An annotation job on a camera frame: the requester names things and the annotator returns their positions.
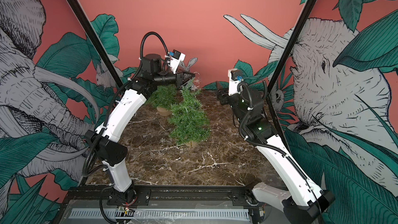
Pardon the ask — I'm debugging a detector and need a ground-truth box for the black frame post right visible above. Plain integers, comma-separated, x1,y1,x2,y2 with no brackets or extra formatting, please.
265,0,330,94

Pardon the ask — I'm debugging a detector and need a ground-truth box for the large tree wooden base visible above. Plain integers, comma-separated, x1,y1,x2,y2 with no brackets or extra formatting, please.
157,106,172,117

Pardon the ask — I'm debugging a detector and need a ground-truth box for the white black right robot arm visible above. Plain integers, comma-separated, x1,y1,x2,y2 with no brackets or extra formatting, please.
216,81,335,224

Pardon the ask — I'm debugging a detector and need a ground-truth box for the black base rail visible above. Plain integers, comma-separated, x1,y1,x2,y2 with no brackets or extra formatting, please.
63,185,259,207

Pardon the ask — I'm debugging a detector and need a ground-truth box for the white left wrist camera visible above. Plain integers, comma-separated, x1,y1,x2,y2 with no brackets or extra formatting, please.
167,49,186,74

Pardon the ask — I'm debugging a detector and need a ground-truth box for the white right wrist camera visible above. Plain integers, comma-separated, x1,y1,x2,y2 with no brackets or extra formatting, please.
228,68,243,96

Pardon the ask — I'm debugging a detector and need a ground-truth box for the small tree wooden base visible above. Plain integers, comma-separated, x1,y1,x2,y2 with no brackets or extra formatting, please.
184,141,198,148

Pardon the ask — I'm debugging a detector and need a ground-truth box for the white slotted cable tray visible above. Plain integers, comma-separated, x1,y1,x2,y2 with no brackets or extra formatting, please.
60,206,251,224

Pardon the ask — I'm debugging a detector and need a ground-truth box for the black frame post left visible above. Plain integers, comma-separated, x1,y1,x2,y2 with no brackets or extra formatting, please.
66,0,122,88

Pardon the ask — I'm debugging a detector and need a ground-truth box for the black frame post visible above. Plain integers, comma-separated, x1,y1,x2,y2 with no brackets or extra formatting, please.
66,0,122,88
265,0,330,94

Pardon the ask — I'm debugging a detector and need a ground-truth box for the large green christmas tree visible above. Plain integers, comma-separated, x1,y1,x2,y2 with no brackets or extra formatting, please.
146,85,177,110

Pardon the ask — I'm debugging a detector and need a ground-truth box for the small green christmas tree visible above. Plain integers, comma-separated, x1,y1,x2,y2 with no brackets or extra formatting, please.
168,79,210,145

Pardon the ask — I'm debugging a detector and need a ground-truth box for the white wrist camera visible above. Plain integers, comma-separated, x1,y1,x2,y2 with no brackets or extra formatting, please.
167,49,186,74
228,68,243,96

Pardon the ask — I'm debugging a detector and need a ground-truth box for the clear string light wire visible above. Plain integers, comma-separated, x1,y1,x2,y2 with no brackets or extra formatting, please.
124,77,249,184

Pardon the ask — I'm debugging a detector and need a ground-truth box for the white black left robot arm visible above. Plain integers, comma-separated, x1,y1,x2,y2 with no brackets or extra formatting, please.
83,32,195,193

